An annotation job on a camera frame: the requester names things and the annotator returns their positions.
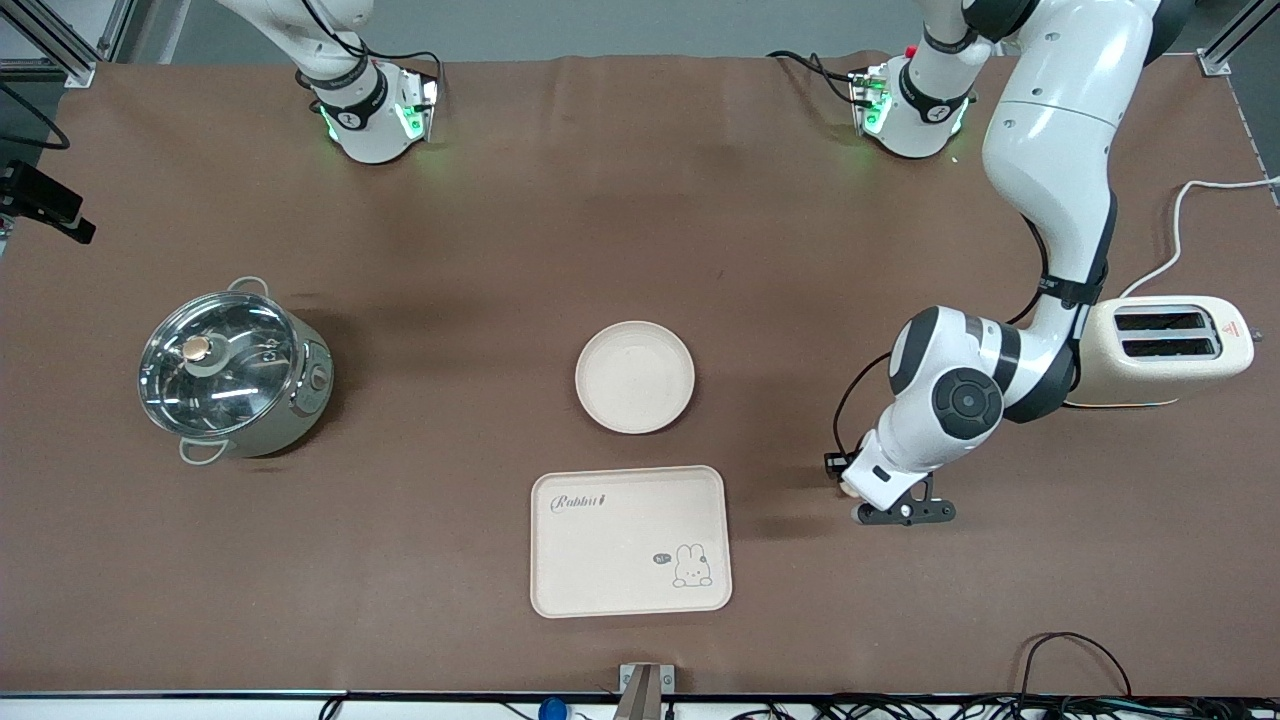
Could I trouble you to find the round beige plate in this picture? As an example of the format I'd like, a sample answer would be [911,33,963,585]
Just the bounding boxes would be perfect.
[575,320,696,436]

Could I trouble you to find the glass pot lid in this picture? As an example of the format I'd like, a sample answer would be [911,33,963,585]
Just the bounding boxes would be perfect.
[138,292,302,440]

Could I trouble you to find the beige rabbit print tray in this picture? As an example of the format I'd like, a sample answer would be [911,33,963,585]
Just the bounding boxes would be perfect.
[529,465,733,619]

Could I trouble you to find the cream two-slot toaster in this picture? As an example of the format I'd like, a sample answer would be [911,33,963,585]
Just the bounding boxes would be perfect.
[1063,295,1256,409]

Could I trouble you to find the steel electric cooking pot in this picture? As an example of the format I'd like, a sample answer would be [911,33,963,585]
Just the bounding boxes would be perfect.
[138,277,335,467]

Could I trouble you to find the brown table mat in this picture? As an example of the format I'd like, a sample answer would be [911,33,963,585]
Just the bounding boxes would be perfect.
[0,52,1280,698]

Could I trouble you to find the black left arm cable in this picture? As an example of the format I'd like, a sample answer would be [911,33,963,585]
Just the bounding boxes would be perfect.
[832,215,1053,463]

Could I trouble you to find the aluminium frame profile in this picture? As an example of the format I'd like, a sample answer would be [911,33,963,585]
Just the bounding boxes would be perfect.
[1195,0,1280,78]
[0,0,136,89]

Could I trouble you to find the black looped cable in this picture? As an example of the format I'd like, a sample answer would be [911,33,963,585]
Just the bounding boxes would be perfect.
[1018,631,1134,701]

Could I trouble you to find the black cable bundle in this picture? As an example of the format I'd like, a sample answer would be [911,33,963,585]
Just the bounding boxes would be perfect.
[730,693,1280,720]

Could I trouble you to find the grey metal camera bracket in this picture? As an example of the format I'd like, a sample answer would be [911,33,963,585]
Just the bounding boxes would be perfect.
[612,663,675,720]

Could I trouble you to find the black right base cable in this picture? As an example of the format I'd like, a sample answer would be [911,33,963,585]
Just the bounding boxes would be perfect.
[300,0,444,83]

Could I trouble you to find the black base cable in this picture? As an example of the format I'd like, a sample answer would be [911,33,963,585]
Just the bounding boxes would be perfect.
[767,49,863,104]
[300,0,444,83]

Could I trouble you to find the black left base cable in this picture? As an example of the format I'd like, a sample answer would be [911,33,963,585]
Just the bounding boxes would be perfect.
[767,49,863,104]

